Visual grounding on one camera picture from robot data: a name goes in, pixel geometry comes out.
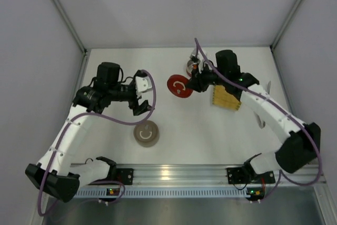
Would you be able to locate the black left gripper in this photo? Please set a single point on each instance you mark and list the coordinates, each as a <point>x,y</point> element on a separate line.
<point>135,98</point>

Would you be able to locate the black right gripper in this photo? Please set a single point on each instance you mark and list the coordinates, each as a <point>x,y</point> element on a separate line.
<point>196,82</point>

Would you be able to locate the red round lid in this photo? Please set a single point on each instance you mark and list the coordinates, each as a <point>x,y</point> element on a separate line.
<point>176,84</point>

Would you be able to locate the brown round lid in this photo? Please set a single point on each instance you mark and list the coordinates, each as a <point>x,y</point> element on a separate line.
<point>146,129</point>

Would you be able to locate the metal tongs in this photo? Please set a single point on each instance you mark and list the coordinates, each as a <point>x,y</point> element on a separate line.
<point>260,122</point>

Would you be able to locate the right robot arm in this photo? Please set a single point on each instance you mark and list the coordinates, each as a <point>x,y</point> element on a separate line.
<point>300,141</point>

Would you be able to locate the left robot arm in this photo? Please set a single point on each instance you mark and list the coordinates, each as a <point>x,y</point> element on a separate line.
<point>53,173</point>

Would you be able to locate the red-banded steel bowl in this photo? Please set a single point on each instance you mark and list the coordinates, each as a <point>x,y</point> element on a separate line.
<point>189,67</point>

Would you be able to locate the bamboo tray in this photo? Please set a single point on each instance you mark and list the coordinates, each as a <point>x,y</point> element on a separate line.
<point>224,99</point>

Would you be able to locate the beige-banded steel bowl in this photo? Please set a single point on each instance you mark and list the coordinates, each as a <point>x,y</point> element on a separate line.
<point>147,142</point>

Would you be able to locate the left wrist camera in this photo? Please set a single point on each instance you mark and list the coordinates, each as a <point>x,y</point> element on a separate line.
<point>143,82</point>

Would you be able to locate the aluminium mounting rail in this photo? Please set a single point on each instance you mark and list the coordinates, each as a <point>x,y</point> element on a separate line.
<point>212,175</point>

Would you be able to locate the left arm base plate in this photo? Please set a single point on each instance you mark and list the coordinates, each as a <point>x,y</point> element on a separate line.
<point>124,175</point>

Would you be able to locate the slotted cable duct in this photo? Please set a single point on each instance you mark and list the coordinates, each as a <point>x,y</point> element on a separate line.
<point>198,192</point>

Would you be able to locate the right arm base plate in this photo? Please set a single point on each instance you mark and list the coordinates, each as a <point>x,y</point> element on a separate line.
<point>237,175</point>

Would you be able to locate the right frame post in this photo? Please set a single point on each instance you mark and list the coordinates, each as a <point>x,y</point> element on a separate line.
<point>285,24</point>

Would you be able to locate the frame post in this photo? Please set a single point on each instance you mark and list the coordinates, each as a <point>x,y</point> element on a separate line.
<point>285,24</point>
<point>69,25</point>

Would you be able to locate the left frame post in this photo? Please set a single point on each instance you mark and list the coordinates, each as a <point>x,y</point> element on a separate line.
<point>69,25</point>

